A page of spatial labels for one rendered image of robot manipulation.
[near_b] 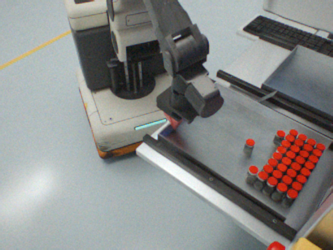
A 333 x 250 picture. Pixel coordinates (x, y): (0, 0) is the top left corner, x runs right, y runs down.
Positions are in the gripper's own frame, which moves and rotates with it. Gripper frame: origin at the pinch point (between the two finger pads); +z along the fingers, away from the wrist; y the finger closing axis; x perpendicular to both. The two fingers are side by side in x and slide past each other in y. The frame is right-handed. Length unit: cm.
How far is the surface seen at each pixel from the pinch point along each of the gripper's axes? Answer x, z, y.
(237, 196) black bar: -7.6, -2.7, 22.6
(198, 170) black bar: -7.6, -1.4, 12.4
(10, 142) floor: -14, 103, -109
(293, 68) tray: 45.0, -0.1, 12.7
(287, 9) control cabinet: 89, 5, -7
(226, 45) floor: 167, 97, -63
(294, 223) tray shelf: -4.0, -2.1, 34.9
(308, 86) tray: 39.8, -0.9, 20.0
